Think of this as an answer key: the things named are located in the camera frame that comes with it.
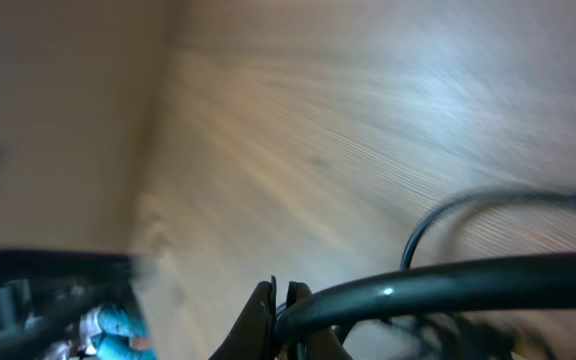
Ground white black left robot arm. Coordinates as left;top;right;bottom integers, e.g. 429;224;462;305
0;251;156;360

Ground right gripper teal-looking left finger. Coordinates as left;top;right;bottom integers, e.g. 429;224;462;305
210;276;277;360

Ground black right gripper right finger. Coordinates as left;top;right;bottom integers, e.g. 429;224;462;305
285;280;353;360

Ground thick black cable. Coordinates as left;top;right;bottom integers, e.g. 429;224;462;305
273;250;576;346

